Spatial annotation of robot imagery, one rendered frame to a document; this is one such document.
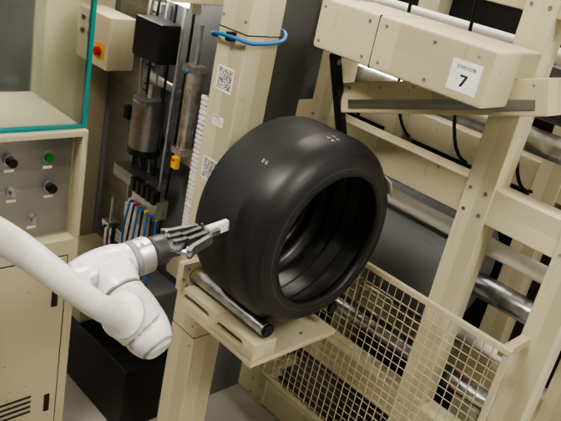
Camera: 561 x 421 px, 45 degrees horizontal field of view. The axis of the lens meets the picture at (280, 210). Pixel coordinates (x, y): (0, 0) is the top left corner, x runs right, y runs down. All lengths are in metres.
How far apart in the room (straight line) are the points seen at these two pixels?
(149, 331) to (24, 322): 0.97
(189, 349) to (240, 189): 0.82
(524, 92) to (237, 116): 0.81
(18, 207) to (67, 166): 0.19
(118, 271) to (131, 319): 0.14
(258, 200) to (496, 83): 0.67
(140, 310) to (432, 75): 0.98
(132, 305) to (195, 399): 1.17
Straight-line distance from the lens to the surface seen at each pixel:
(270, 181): 1.74
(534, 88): 1.90
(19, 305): 2.36
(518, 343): 2.16
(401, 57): 1.95
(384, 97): 2.15
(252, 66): 2.03
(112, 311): 1.42
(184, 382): 2.51
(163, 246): 1.65
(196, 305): 2.19
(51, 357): 2.55
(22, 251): 1.33
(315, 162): 1.78
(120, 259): 1.58
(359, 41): 2.04
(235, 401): 3.15
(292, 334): 2.18
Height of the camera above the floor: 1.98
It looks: 23 degrees down
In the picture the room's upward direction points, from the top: 12 degrees clockwise
